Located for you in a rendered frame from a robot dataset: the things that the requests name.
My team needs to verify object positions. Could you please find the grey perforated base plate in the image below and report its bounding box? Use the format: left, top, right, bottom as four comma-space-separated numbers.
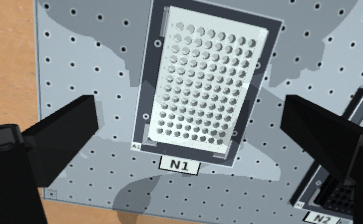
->
33, 0, 363, 224

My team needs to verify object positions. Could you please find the black well plate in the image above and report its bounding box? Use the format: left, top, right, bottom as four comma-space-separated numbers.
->
313, 174, 354, 216

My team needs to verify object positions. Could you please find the white well plate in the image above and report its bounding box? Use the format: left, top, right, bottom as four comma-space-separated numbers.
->
148, 6, 268, 154

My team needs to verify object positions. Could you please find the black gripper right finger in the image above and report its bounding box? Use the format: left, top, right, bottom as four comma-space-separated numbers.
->
280, 95, 363, 224

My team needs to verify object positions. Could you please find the grey name plate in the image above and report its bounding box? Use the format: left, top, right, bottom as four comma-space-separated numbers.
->
302, 211, 340, 224
158, 156, 201, 176

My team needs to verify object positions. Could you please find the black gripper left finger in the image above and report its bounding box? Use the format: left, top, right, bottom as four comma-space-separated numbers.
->
0, 95, 99, 224

